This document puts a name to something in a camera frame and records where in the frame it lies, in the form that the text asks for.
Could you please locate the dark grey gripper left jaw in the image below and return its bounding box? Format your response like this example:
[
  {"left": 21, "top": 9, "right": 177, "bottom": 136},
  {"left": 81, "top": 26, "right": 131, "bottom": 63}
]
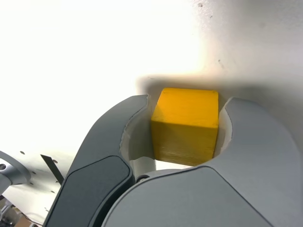
[{"left": 44, "top": 94, "right": 156, "bottom": 227}]

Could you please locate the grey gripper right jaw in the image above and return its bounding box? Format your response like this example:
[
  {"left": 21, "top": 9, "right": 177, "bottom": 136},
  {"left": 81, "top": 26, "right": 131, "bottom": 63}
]
[{"left": 87, "top": 96, "right": 303, "bottom": 227}]

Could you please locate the yellow cube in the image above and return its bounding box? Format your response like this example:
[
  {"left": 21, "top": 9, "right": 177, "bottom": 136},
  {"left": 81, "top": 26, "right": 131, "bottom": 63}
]
[{"left": 151, "top": 87, "right": 220, "bottom": 166}]

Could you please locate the black tape strip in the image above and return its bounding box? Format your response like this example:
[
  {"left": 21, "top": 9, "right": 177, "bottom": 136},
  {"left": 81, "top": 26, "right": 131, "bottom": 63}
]
[{"left": 40, "top": 154, "right": 64, "bottom": 184}]

